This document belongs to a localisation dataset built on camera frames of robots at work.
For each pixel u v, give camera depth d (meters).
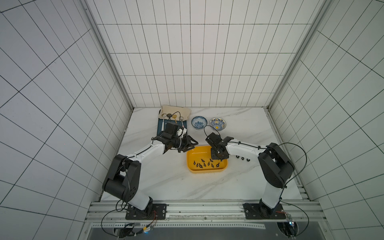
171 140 0.70
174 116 1.14
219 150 0.67
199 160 0.90
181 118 1.11
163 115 1.15
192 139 0.81
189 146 0.77
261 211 0.64
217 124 1.07
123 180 0.44
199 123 1.09
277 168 0.47
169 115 1.14
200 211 0.75
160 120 1.10
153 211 0.71
